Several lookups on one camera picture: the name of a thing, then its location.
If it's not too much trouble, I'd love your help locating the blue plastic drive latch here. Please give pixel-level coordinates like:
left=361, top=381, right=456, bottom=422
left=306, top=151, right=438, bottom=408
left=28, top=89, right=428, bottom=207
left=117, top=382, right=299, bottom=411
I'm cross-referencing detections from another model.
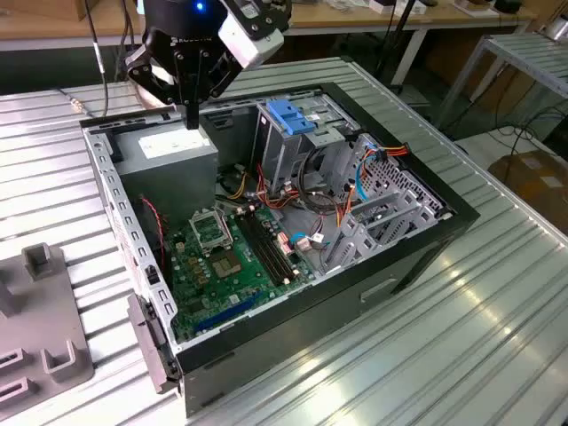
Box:
left=266, top=99, right=318, bottom=138

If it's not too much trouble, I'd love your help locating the black cable loop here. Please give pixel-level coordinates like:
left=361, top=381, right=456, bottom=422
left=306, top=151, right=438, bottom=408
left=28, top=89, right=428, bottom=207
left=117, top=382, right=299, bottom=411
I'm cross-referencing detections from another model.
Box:
left=297, top=146, right=354, bottom=217

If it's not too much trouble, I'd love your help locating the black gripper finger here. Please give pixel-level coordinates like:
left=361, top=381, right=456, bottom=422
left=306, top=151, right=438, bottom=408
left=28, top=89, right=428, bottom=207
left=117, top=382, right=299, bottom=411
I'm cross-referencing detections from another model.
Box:
left=192, top=48, right=243, bottom=130
left=127, top=30, right=193, bottom=130

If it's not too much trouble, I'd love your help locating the labelled cardboard box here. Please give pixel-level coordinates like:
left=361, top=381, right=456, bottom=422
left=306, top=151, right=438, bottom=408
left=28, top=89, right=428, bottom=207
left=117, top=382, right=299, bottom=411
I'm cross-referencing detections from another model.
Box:
left=487, top=149, right=568, bottom=223

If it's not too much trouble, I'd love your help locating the brown cardboard box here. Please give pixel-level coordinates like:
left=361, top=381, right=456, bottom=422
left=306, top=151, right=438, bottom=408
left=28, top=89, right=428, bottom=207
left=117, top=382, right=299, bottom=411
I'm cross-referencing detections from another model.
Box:
left=0, top=0, right=92, bottom=22

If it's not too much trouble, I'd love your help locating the thin cable with metal connector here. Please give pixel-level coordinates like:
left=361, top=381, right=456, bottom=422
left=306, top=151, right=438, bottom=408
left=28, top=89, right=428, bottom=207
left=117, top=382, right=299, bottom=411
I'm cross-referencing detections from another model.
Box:
left=57, top=0, right=110, bottom=118

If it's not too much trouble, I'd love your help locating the black RAM slot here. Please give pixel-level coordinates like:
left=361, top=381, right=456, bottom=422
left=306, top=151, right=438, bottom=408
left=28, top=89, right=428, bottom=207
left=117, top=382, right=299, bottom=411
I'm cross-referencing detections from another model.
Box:
left=234, top=212, right=288, bottom=288
left=247, top=209, right=295, bottom=280
left=241, top=211, right=290, bottom=284
left=252, top=206, right=299, bottom=277

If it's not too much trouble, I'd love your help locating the black stand leg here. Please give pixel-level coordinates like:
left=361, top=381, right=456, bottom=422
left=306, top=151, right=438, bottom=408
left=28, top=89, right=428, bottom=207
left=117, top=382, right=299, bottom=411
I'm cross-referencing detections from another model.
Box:
left=375, top=0, right=421, bottom=88

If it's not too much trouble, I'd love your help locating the white connector with blue wire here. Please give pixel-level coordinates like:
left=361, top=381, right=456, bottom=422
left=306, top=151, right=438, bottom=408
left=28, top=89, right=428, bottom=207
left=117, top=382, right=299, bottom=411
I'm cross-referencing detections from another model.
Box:
left=291, top=232, right=314, bottom=254

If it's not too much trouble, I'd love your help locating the grey case latch panel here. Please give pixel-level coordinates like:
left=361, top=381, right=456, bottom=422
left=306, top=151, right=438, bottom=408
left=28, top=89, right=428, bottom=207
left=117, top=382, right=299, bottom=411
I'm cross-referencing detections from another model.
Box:
left=127, top=294, right=184, bottom=395

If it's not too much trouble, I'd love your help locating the red orange wire bundle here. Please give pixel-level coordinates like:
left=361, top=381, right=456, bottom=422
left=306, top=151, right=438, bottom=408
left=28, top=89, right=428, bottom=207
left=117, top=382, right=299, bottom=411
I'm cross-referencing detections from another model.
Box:
left=256, top=162, right=307, bottom=210

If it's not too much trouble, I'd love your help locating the orange power wire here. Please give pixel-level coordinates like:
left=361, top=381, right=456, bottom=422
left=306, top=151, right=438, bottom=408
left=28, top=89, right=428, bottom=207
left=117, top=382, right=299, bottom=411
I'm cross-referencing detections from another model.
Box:
left=335, top=141, right=412, bottom=227

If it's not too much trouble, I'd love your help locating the metal socket cover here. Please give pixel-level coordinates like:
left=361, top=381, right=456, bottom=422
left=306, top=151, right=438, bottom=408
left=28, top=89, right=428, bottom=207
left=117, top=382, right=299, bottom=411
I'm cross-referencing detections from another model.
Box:
left=189, top=207, right=234, bottom=257

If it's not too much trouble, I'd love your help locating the metal optical drive cage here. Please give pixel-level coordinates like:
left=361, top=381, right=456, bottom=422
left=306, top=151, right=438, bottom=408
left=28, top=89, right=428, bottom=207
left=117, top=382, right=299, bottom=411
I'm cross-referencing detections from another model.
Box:
left=255, top=92, right=361, bottom=193

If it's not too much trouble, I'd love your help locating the grey metal disk bay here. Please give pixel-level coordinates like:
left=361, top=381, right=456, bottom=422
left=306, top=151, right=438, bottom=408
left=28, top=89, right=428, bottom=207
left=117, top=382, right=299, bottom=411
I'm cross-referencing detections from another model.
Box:
left=321, top=131, right=454, bottom=274

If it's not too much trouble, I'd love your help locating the grey parts rack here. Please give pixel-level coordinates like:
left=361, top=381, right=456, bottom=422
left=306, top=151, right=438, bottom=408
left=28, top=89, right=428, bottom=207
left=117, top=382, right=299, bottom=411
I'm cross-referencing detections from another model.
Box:
left=0, top=242, right=96, bottom=421

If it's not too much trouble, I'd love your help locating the green motherboard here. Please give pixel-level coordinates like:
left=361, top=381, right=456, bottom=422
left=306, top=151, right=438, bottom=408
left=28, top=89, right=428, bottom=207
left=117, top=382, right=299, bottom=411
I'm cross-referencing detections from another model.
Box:
left=166, top=201, right=319, bottom=343

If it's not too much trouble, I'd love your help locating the CPU socket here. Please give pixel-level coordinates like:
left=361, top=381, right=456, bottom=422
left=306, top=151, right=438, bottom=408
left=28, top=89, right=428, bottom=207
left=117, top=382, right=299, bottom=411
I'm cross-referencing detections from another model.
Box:
left=208, top=249, right=246, bottom=281

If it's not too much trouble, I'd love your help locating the yellow wire bundle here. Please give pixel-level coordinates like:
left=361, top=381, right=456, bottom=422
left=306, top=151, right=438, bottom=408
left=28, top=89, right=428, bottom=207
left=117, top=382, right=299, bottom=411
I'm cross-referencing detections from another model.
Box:
left=225, top=170, right=250, bottom=200

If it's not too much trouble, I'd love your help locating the black open PC case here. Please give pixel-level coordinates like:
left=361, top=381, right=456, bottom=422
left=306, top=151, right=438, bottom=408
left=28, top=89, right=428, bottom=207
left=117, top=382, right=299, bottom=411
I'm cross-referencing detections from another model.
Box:
left=78, top=82, right=482, bottom=418

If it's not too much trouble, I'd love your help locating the metal slat side table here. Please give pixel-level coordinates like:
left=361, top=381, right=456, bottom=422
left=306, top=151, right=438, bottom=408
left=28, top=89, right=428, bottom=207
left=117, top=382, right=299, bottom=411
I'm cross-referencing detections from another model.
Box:
left=437, top=33, right=568, bottom=130

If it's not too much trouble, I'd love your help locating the blue expansion slot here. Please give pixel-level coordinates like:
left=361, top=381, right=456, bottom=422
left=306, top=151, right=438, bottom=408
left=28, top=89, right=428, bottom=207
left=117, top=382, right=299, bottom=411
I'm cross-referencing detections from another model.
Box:
left=193, top=286, right=264, bottom=336

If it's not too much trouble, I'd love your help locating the wooden desk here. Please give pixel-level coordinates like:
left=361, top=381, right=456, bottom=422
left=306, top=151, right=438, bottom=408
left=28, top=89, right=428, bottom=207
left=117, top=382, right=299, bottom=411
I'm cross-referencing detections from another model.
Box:
left=0, top=0, right=539, bottom=53

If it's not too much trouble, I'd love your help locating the grey power supply box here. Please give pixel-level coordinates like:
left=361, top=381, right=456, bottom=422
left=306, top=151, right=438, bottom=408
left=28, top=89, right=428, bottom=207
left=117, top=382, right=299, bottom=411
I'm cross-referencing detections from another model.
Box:
left=113, top=119, right=221, bottom=228

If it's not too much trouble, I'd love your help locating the blue data wire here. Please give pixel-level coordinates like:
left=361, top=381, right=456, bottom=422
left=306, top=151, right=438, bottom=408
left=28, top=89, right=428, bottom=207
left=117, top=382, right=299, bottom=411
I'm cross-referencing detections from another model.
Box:
left=353, top=149, right=383, bottom=205

